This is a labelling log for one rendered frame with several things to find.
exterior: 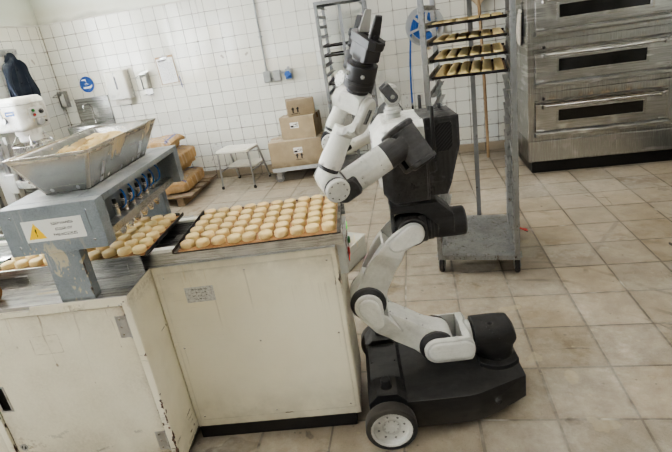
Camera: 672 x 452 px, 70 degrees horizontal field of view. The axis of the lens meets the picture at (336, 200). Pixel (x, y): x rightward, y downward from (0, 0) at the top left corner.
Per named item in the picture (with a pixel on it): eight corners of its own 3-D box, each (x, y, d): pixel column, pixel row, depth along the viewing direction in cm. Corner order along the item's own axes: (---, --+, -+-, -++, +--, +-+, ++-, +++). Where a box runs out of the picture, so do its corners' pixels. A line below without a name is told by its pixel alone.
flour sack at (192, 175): (187, 194, 522) (183, 181, 517) (150, 198, 526) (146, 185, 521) (208, 174, 589) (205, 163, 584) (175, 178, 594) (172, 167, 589)
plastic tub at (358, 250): (342, 250, 361) (339, 230, 355) (368, 253, 349) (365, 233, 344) (321, 269, 337) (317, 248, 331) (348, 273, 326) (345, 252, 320)
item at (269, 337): (201, 443, 204) (142, 255, 174) (221, 386, 236) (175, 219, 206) (365, 429, 198) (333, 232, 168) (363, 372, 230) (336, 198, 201)
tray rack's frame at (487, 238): (523, 272, 287) (518, -59, 228) (436, 271, 303) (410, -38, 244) (517, 228, 344) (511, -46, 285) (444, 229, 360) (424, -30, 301)
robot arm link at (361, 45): (364, 43, 123) (356, 87, 130) (395, 43, 128) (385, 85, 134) (341, 27, 131) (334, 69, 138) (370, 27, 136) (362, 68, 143)
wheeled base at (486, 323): (497, 341, 234) (495, 281, 223) (538, 424, 185) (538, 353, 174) (367, 356, 238) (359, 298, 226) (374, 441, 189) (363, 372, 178)
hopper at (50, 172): (17, 202, 157) (0, 161, 152) (101, 158, 209) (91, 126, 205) (100, 191, 154) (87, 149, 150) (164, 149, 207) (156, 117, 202)
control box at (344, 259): (340, 274, 180) (334, 240, 175) (341, 246, 202) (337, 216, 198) (349, 273, 179) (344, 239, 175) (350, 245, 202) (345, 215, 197)
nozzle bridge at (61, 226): (32, 306, 161) (-7, 212, 149) (127, 222, 229) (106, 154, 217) (126, 295, 158) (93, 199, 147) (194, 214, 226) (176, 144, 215)
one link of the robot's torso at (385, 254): (373, 305, 208) (428, 216, 193) (376, 329, 191) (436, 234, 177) (342, 291, 206) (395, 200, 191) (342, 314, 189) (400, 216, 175)
